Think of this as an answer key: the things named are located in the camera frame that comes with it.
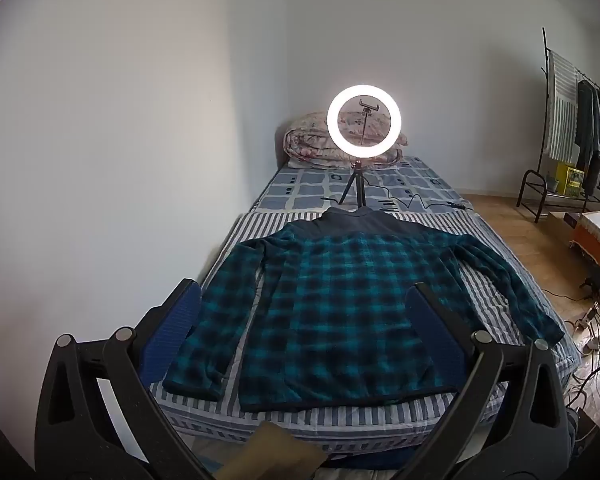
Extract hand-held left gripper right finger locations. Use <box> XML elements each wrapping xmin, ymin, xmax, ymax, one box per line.
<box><xmin>390</xmin><ymin>282</ymin><xmax>578</xmax><ymax>480</ymax></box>

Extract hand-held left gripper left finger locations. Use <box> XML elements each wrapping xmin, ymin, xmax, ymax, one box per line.
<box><xmin>34</xmin><ymin>277</ymin><xmax>216</xmax><ymax>480</ymax></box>

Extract teal plaid fleece shirt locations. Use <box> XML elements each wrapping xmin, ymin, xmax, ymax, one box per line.
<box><xmin>162</xmin><ymin>207</ymin><xmax>566</xmax><ymax>413</ymax></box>

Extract black metal clothes rack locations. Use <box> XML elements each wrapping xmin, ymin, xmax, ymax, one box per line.
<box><xmin>516</xmin><ymin>27</ymin><xmax>600</xmax><ymax>223</ymax></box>

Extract light blue mattress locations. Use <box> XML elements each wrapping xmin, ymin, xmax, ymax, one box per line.
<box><xmin>177</xmin><ymin>432</ymin><xmax>261</xmax><ymax>461</ymax></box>

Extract white power strip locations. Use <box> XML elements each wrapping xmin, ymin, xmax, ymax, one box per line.
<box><xmin>572</xmin><ymin>307</ymin><xmax>599</xmax><ymax>331</ymax></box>

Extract orange covered stool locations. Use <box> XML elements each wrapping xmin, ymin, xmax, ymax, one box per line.
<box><xmin>570</xmin><ymin>222</ymin><xmax>600</xmax><ymax>281</ymax></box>

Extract blue checked bed sheet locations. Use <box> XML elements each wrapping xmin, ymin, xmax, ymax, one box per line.
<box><xmin>247</xmin><ymin>155</ymin><xmax>476</xmax><ymax>216</ymax></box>

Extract yellow crate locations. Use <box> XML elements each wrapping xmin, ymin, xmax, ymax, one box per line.
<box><xmin>555</xmin><ymin>162</ymin><xmax>583</xmax><ymax>197</ymax></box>

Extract folded floral quilt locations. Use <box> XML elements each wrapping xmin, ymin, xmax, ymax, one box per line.
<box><xmin>282</xmin><ymin>110</ymin><xmax>410</xmax><ymax>170</ymax></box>

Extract phone holder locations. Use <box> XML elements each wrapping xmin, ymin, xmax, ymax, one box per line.
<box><xmin>359</xmin><ymin>97</ymin><xmax>378</xmax><ymax>146</ymax></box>

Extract dark hanging jacket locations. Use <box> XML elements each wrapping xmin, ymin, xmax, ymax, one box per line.
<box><xmin>575</xmin><ymin>79</ymin><xmax>600</xmax><ymax>196</ymax></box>

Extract striped fringed towel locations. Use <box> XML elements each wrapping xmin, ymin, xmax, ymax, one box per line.
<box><xmin>544</xmin><ymin>50</ymin><xmax>581</xmax><ymax>161</ymax></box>

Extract black ring light cable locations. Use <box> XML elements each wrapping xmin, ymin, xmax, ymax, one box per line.
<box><xmin>367</xmin><ymin>187</ymin><xmax>468</xmax><ymax>211</ymax></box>

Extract tangled floor cables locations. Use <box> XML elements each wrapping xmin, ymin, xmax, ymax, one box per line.
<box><xmin>540</xmin><ymin>287</ymin><xmax>600</xmax><ymax>411</ymax></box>

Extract white ring light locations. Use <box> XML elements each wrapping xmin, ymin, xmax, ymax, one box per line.
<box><xmin>326</xmin><ymin>85</ymin><xmax>402</xmax><ymax>159</ymax></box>

